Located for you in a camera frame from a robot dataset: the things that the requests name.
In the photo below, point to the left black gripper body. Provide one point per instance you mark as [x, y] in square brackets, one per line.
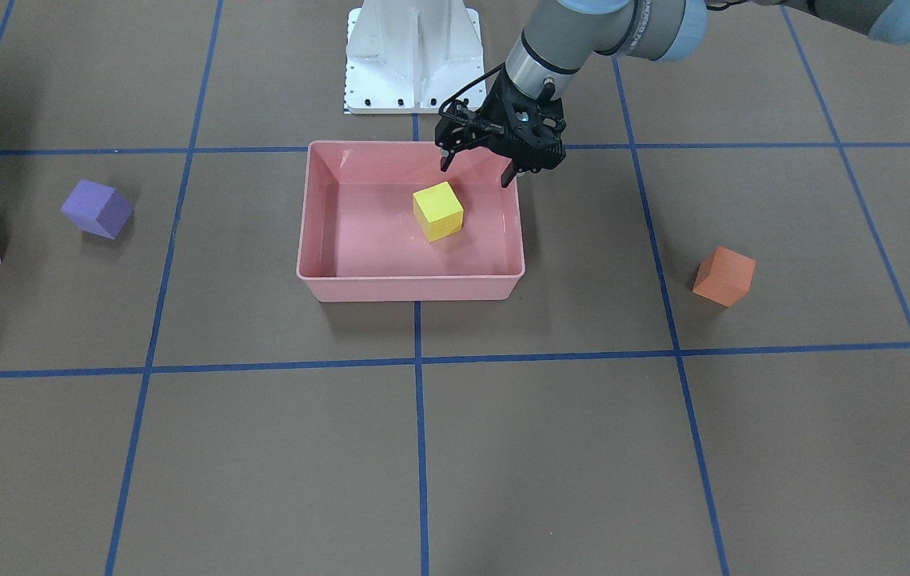
[498, 114]

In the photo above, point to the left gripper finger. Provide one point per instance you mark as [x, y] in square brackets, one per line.
[509, 174]
[447, 157]

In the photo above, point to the yellow foam block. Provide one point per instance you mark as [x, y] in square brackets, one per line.
[438, 211]

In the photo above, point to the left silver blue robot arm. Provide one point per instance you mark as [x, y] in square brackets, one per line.
[560, 36]

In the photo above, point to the pink plastic bin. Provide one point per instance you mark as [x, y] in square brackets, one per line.
[359, 240]

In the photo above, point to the orange foam block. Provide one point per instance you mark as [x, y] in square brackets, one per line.
[724, 277]

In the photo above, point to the purple foam block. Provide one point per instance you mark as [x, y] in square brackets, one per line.
[97, 209]

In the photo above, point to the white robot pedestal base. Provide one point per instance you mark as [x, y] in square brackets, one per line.
[407, 57]

